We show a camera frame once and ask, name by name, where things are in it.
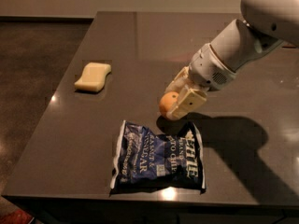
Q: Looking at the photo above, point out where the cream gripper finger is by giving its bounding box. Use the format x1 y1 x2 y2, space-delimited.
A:
166 85 206 120
164 66 190 93

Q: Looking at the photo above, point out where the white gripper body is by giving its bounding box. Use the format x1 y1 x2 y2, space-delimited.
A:
189 43 236 91

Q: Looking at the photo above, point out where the orange fruit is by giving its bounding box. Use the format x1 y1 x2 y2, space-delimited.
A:
159 91 178 118

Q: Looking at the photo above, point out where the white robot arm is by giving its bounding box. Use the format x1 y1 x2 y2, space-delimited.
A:
159 0 299 120

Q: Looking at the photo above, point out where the blue chip bag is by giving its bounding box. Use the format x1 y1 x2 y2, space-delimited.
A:
110 121 206 192

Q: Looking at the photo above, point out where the yellow sponge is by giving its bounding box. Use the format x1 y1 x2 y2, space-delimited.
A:
74 63 111 92

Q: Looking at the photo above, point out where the red object on floor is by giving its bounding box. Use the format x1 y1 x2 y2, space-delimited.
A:
0 210 33 224

